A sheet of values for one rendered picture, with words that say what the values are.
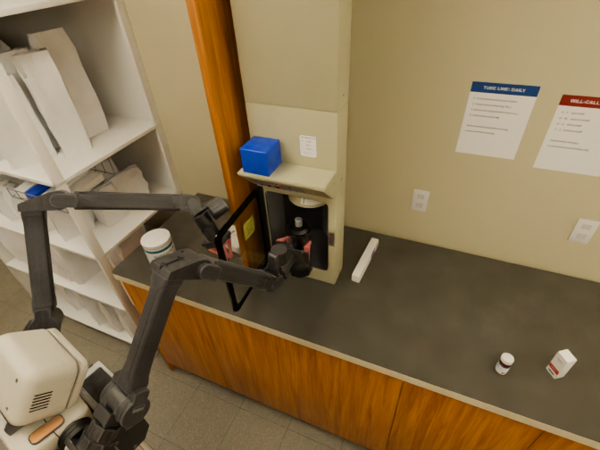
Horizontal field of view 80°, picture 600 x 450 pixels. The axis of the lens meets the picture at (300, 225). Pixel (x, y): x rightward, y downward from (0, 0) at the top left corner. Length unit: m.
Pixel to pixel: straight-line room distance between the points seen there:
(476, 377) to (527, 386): 0.16
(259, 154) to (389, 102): 0.62
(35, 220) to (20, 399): 0.49
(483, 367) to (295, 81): 1.14
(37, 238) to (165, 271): 0.50
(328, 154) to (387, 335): 0.71
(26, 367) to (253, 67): 0.98
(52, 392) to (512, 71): 1.63
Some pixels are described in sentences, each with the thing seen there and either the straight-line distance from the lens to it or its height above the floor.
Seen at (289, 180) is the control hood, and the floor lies 1.51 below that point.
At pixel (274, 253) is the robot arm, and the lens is 1.25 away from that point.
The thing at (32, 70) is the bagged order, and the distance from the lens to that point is 1.94.
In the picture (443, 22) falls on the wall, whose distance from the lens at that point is 1.45.
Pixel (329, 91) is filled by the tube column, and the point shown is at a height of 1.77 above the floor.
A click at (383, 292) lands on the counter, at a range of 1.58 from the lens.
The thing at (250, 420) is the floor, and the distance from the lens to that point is 2.34.
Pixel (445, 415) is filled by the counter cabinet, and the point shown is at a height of 0.71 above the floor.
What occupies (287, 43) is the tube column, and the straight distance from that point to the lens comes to 1.13.
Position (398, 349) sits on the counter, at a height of 0.94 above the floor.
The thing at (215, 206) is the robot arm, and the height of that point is 1.39.
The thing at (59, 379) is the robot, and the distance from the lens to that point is 1.10.
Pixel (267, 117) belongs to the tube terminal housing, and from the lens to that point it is 1.24.
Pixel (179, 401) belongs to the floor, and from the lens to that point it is 2.50.
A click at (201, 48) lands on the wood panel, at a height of 1.89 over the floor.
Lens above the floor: 2.14
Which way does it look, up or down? 39 degrees down
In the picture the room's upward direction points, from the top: 4 degrees counter-clockwise
